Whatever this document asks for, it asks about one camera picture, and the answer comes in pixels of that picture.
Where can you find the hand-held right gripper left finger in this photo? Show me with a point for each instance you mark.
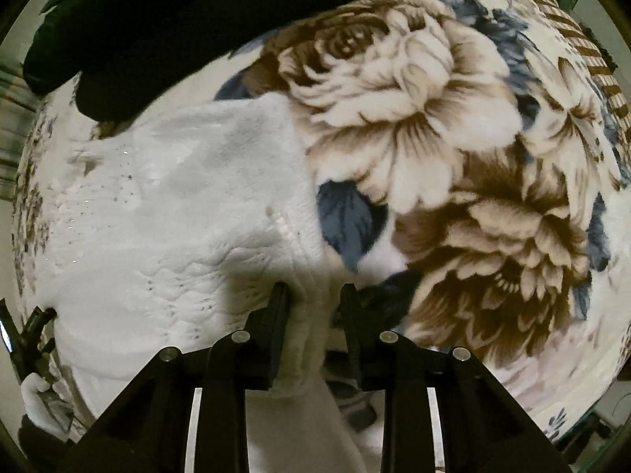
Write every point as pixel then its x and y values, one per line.
pixel 279 325

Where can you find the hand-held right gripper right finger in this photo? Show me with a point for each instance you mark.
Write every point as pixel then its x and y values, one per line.
pixel 353 325

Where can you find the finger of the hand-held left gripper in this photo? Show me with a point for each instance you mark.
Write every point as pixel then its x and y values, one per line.
pixel 37 322

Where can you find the white knit sweater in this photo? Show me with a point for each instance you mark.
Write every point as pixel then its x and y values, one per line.
pixel 197 217

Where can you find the person's left forearm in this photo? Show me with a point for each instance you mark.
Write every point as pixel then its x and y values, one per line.
pixel 37 446

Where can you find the person's left hand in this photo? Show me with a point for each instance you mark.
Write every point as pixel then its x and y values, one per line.
pixel 35 396

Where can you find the grey striped curtain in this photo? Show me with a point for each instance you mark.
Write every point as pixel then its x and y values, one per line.
pixel 17 123

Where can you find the floral printed blanket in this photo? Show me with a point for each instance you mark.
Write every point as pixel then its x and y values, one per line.
pixel 443 133

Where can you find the black cloth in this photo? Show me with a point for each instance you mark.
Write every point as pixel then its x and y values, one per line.
pixel 172 19

